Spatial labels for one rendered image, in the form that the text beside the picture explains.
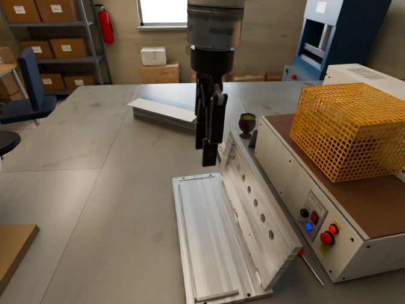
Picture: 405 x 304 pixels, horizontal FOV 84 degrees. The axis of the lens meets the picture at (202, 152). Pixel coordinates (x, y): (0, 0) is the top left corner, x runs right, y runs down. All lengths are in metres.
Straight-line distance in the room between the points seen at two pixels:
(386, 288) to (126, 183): 0.84
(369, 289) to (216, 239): 0.40
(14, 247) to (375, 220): 0.91
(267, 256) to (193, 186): 0.37
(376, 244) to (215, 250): 0.37
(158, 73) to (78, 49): 1.19
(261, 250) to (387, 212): 0.30
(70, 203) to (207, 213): 0.48
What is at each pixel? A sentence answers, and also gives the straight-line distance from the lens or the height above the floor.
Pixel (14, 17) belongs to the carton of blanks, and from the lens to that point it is 4.30.
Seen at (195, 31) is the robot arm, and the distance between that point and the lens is 0.39.
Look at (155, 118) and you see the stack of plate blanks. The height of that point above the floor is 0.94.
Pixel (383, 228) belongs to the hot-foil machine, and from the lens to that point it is 0.64.
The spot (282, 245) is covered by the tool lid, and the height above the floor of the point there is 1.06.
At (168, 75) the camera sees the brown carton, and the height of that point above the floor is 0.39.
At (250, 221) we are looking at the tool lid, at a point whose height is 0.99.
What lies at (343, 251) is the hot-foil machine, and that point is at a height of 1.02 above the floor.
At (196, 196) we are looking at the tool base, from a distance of 0.80.
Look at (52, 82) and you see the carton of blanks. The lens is 4.40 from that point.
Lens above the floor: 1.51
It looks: 36 degrees down
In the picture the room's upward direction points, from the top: straight up
